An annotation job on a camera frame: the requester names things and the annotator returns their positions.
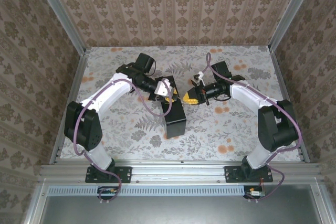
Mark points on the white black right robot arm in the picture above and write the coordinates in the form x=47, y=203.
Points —
x=246, y=95

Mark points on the black starry night box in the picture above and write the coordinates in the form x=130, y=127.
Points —
x=176, y=121

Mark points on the aluminium front frame rail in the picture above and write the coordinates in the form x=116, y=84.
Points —
x=178, y=172

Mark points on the aluminium frame post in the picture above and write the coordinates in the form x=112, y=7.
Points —
x=60, y=11
x=291, y=11

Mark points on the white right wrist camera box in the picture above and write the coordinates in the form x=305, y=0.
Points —
x=198, y=77

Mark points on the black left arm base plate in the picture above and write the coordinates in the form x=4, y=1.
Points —
x=123, y=174

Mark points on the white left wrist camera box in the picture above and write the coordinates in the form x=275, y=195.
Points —
x=162, y=89

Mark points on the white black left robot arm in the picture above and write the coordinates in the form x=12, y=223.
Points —
x=110, y=95

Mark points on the aluminium side frame rail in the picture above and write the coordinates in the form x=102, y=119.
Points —
x=77, y=82
x=283, y=82

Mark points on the floral tablecloth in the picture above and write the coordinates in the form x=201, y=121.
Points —
x=210, y=134

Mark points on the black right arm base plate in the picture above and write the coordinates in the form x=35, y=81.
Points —
x=232, y=174

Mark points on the grey metal panel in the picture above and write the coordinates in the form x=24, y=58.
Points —
x=178, y=211

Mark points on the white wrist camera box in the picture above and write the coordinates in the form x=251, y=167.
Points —
x=162, y=89
x=198, y=77

